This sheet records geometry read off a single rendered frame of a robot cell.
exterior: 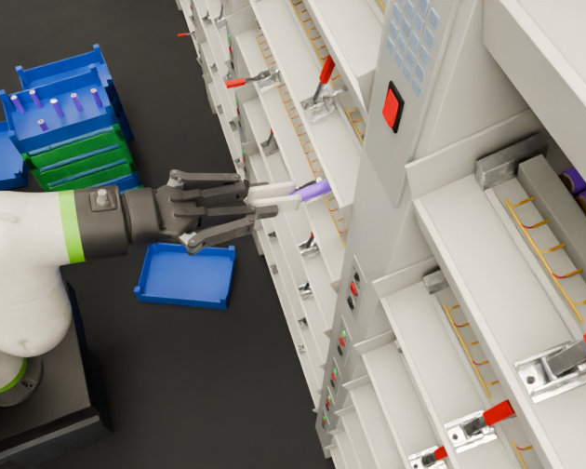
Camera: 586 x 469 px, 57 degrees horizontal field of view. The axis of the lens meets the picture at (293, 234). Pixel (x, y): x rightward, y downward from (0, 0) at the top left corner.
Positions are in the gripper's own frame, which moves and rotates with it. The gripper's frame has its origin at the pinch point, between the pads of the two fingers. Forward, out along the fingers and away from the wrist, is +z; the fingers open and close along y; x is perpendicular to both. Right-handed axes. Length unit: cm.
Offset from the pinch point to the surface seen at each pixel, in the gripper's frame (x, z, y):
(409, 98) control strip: -36.5, -2.0, -19.0
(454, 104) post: -38.6, -1.1, -22.0
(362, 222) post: -15.2, 2.7, -15.5
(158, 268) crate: 107, -8, 53
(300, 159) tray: 7.5, 10.0, 12.7
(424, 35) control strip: -41.7, -3.2, -19.1
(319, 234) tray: 8.4, 8.5, -2.0
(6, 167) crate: 116, -55, 115
